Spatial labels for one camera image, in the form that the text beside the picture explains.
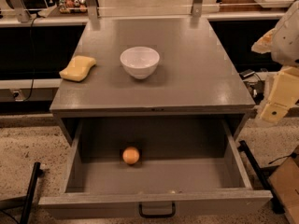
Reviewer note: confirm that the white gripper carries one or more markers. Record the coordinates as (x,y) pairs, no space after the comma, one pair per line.
(287,44)

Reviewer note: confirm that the orange fruit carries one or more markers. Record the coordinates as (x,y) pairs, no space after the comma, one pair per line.
(131,155)

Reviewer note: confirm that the grey cabinet counter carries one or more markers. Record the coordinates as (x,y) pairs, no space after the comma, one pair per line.
(194,74)

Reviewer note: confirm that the grey open top drawer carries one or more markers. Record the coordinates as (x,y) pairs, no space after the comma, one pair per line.
(191,162)

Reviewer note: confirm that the small black device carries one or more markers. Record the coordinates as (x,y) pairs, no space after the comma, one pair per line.
(247,73)

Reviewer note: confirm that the brown cardboard box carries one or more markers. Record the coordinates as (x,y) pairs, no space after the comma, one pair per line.
(285,182)

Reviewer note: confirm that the white ceramic bowl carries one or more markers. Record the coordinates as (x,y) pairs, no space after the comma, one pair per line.
(140,62)

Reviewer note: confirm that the yellow sponge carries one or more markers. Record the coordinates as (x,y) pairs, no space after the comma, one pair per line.
(78,68)

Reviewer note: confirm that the black metal leg left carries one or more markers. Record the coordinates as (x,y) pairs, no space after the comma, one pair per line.
(36,173)

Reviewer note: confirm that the black drawer handle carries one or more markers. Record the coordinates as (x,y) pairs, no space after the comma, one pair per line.
(150,210)

